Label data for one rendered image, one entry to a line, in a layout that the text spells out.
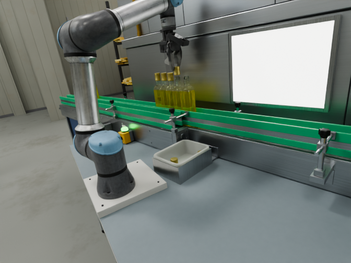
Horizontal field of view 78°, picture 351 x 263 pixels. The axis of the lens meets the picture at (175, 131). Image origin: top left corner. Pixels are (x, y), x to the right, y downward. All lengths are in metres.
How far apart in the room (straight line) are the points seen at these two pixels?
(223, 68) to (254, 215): 0.71
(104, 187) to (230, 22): 0.90
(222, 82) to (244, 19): 0.30
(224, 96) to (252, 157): 0.37
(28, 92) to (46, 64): 2.37
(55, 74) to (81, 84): 5.20
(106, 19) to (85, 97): 0.29
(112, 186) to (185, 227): 0.31
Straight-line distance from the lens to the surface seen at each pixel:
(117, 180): 0.86
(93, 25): 0.82
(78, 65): 0.92
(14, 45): 8.30
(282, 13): 1.05
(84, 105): 0.92
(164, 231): 0.75
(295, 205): 0.85
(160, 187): 0.90
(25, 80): 8.28
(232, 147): 1.03
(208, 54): 1.22
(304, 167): 0.93
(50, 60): 6.11
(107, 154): 0.82
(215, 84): 1.21
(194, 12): 1.32
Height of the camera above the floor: 1.27
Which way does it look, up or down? 20 degrees down
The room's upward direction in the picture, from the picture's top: 7 degrees counter-clockwise
